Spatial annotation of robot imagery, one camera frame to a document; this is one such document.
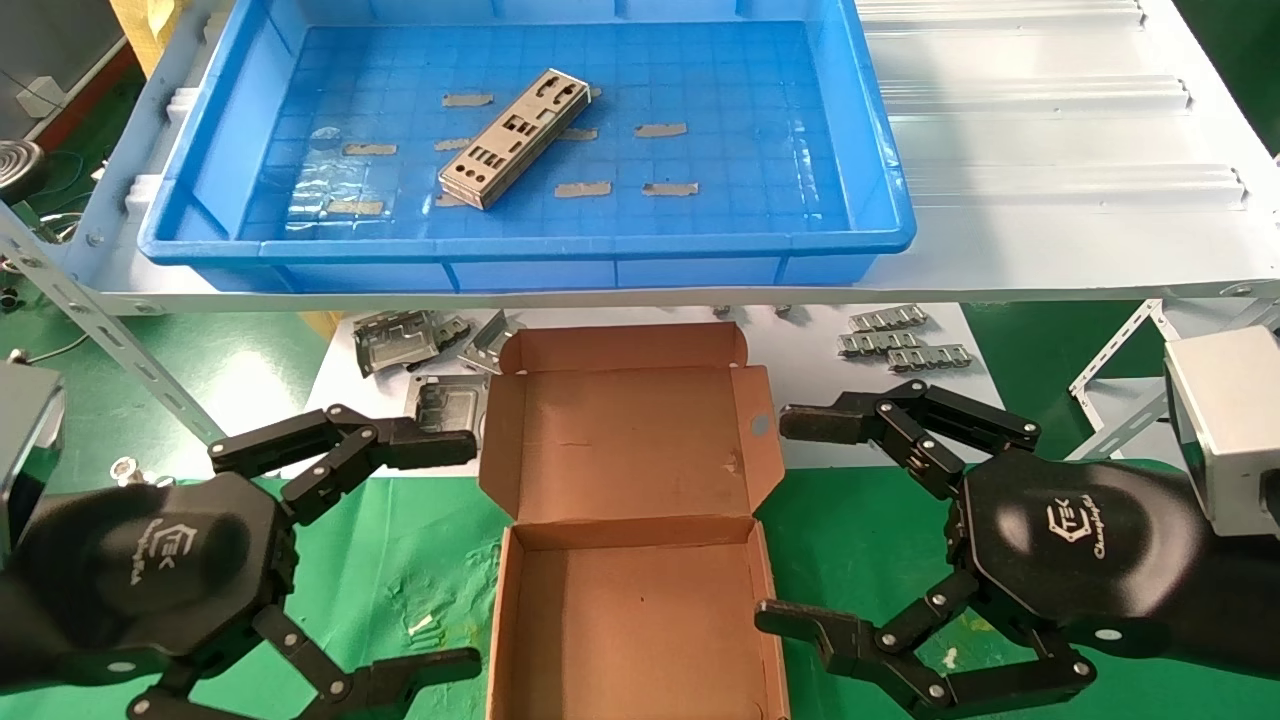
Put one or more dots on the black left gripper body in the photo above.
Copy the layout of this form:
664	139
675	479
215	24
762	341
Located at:
150	570

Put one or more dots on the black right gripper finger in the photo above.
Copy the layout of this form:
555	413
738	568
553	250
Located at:
830	420
850	645

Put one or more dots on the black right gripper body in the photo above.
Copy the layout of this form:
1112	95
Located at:
1080	540

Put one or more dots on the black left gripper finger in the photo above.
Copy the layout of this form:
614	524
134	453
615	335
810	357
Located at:
420	672
420	447

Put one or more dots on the metal shield plate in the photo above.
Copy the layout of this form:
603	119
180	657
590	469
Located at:
515	130

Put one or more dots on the brown cardboard box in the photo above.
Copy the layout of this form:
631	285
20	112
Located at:
620	450

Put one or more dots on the blue plastic tray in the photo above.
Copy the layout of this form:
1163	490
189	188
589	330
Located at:
760	100

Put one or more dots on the white lower board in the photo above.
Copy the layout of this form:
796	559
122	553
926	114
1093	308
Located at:
800	360

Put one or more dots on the toothed metal strip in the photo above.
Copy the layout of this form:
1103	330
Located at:
888	318
930	357
880	343

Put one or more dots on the silver spring clip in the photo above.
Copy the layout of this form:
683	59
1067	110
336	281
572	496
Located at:
128	468

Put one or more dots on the green table cloth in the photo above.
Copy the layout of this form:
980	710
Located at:
380	560

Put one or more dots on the angled grey metal part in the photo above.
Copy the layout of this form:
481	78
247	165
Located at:
485	345

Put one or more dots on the small grey metal part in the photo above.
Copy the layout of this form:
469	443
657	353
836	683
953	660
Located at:
455	330

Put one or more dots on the chrome base swivel stool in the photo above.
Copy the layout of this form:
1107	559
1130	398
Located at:
18	165

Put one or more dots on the square grey metal frame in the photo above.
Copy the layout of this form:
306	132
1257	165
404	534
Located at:
445	400

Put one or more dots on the grey metal bracket frame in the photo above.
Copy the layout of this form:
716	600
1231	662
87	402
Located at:
395	345

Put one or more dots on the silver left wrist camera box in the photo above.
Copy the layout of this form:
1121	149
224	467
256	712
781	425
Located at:
30	440

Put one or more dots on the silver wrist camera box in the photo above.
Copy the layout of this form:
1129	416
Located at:
30	440
1230	430

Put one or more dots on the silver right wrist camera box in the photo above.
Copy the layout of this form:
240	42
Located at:
1230	430

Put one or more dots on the perforated steel shelf post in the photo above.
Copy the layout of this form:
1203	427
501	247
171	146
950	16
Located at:
120	350
1120	345

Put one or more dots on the small metal bracket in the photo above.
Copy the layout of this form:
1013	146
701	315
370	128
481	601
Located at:
670	189

